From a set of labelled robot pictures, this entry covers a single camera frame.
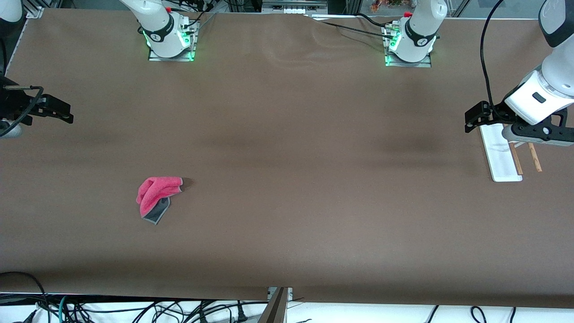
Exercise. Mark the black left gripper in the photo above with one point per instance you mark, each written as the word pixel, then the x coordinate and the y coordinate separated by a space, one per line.
pixel 497 113

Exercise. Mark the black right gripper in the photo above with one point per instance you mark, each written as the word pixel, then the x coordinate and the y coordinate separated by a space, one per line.
pixel 12 101

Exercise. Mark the pink towel with grey edge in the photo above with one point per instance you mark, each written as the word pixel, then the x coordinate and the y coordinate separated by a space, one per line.
pixel 152 193

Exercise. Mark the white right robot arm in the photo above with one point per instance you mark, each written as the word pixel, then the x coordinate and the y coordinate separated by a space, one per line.
pixel 163 31

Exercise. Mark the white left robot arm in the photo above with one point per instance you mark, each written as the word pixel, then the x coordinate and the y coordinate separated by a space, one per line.
pixel 419 40

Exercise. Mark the white power strip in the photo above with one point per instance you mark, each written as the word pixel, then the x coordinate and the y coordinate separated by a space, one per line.
pixel 293 9

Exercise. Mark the brown table cover sheet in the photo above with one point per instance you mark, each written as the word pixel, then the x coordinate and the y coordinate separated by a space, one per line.
pixel 287 224

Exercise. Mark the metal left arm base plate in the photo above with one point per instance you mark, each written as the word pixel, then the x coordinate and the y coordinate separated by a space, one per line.
pixel 406 63

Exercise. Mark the aluminium frame profile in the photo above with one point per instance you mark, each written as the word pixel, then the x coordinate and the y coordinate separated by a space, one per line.
pixel 38 10

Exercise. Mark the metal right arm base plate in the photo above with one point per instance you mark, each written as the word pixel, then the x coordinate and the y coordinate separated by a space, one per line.
pixel 172 56

